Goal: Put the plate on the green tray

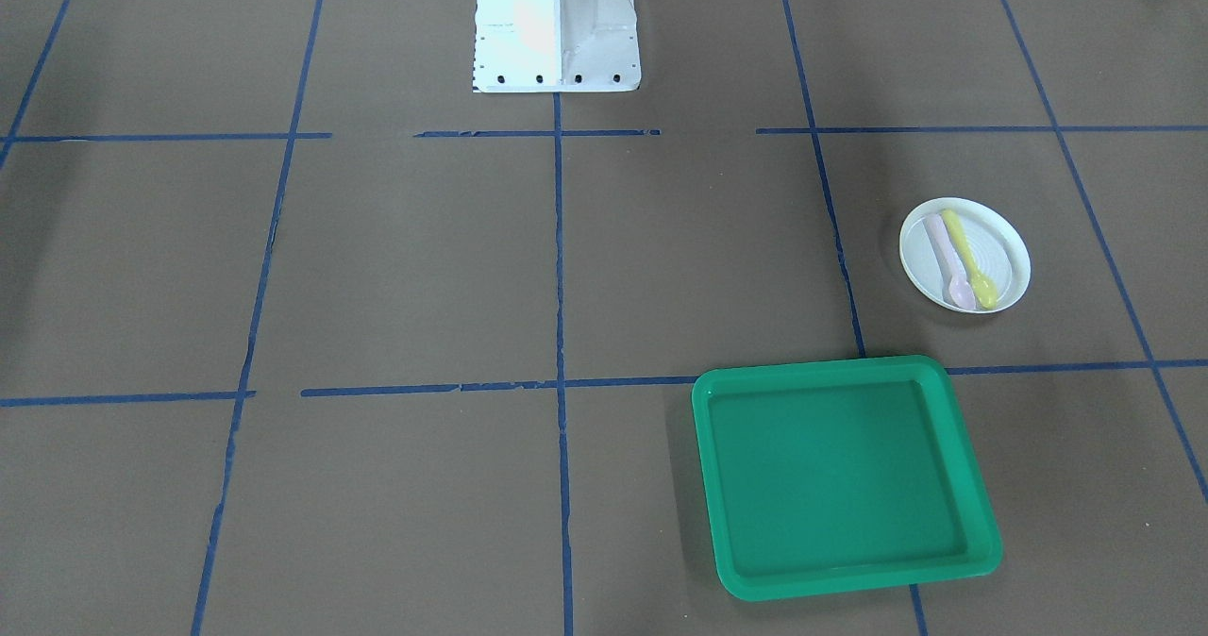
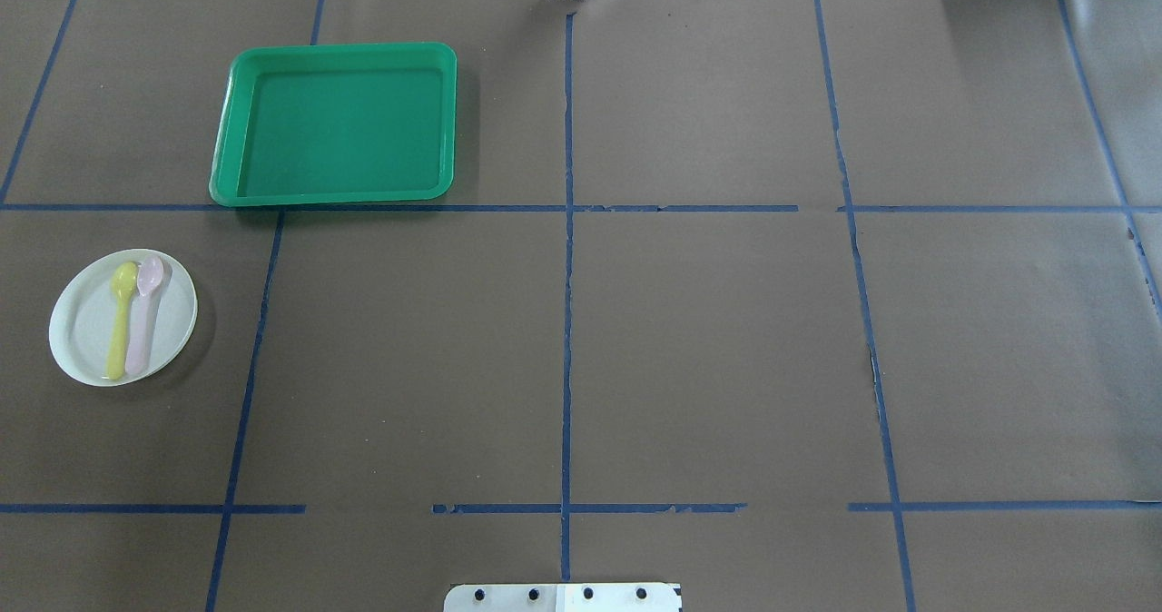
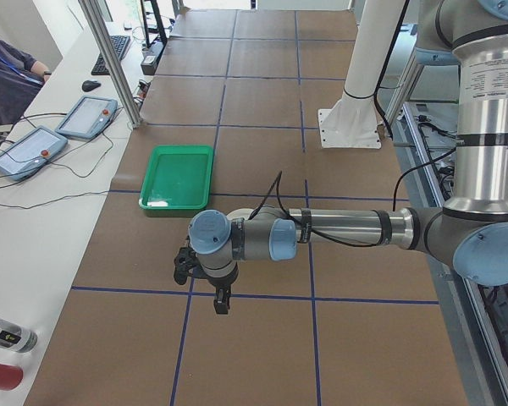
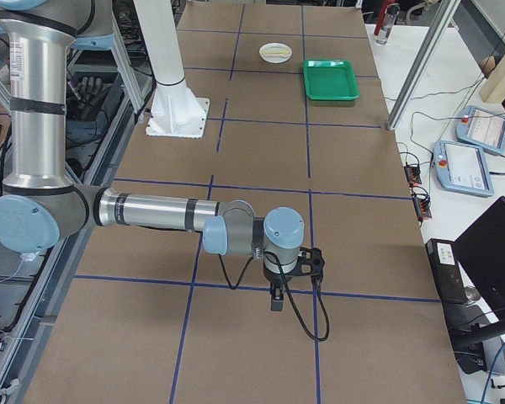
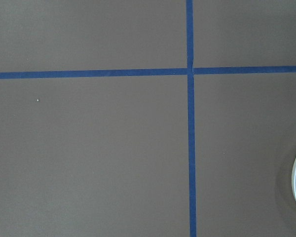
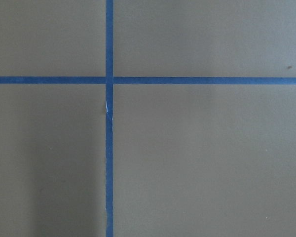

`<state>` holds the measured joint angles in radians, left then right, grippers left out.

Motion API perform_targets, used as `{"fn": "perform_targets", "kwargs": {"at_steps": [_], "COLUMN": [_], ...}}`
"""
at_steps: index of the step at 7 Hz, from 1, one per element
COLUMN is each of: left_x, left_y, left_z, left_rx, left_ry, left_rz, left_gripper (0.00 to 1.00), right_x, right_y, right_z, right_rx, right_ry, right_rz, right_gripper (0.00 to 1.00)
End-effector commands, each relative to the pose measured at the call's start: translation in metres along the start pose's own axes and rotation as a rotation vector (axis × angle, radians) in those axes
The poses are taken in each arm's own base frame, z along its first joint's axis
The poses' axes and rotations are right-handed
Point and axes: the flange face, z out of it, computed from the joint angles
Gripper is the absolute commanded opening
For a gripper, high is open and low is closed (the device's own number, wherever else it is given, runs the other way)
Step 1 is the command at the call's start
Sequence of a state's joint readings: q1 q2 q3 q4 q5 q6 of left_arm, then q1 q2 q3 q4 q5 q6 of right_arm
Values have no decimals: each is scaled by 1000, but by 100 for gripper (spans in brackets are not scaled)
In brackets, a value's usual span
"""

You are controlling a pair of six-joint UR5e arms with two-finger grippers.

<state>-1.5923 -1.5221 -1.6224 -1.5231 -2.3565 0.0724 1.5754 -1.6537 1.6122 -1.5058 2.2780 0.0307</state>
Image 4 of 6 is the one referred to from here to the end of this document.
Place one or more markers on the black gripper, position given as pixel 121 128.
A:
pixel 274 279

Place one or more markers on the white round plate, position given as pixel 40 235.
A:
pixel 275 46

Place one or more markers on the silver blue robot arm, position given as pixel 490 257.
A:
pixel 40 205

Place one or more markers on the black computer box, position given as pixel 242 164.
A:
pixel 446 271

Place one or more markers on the near orange black adapter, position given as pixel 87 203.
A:
pixel 421 202

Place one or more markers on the orange black adapter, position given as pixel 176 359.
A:
pixel 413 174
pixel 421 202

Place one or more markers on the far orange black adapter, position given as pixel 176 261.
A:
pixel 413 174

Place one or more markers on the black monitor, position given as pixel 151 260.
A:
pixel 480 250

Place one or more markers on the green plastic tray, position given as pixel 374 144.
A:
pixel 330 80

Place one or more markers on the near teach pendant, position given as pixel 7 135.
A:
pixel 462 168

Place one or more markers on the teach pendant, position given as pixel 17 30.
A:
pixel 480 127
pixel 462 168

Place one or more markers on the far teach pendant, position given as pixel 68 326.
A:
pixel 480 127

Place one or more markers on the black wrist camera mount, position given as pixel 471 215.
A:
pixel 310 263

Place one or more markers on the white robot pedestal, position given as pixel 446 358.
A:
pixel 175 111

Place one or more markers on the aluminium frame post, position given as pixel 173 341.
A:
pixel 435 32

